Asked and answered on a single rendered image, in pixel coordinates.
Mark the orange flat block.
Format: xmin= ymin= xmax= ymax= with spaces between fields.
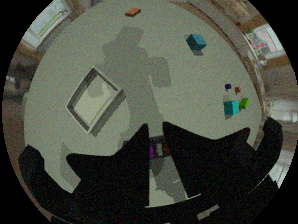
xmin=125 ymin=7 xmax=141 ymax=16

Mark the teal cube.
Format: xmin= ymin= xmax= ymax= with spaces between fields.
xmin=223 ymin=100 xmax=239 ymax=116
xmin=185 ymin=34 xmax=206 ymax=51

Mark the green rectangular block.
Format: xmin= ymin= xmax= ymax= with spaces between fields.
xmin=239 ymin=97 xmax=249 ymax=109

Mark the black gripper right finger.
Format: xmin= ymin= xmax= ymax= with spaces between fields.
xmin=162 ymin=121 xmax=250 ymax=197

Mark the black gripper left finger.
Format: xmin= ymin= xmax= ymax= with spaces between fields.
xmin=67 ymin=123 xmax=150 ymax=206

